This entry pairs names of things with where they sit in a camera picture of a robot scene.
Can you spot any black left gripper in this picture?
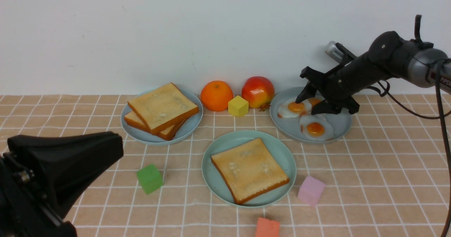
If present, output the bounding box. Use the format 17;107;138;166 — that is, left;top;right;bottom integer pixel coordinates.
7;131;124;218

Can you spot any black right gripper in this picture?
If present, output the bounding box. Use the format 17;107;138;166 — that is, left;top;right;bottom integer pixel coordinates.
295;54;379;115

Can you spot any fried egg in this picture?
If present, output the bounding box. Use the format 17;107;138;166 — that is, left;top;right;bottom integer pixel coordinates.
299;115;334;141
307;97;322;108
277;97;312;119

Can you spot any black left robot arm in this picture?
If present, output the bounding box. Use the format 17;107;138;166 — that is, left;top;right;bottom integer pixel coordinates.
0;131;124;237

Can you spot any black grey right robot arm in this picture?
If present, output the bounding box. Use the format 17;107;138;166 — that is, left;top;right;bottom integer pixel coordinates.
296;31;450;115

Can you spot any fried egg front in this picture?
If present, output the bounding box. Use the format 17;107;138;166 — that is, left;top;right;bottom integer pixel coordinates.
299;115;334;141

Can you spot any grey-blue plate under eggs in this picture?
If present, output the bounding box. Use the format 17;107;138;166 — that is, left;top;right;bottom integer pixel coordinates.
270;86;352;144

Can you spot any red yellow apple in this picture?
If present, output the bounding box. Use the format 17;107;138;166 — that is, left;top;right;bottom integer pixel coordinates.
241;76;275;111

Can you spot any yellow cube block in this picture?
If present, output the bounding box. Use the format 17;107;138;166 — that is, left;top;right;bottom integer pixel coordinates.
228;95;249;117

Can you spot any green cube block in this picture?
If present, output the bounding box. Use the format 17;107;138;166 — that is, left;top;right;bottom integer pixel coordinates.
136;164;164;195

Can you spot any pink cube block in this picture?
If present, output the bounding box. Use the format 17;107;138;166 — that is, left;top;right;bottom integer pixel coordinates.
297;176;326;207

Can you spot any orange fruit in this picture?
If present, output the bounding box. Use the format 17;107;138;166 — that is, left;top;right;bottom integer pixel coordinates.
200;80;234;112

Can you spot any blue plate under bread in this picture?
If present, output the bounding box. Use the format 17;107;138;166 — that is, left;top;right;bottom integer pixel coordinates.
121;87;204;146

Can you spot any teal centre plate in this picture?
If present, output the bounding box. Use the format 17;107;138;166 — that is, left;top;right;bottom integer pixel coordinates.
202;130;297;208

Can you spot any orange-red cube block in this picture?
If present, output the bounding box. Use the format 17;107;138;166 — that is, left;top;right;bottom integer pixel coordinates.
255;217;280;237

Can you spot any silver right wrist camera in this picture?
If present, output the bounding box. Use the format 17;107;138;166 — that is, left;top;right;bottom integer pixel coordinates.
325;41;356;63

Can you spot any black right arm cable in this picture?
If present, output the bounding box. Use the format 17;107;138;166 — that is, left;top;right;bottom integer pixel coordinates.
366;14;451;237

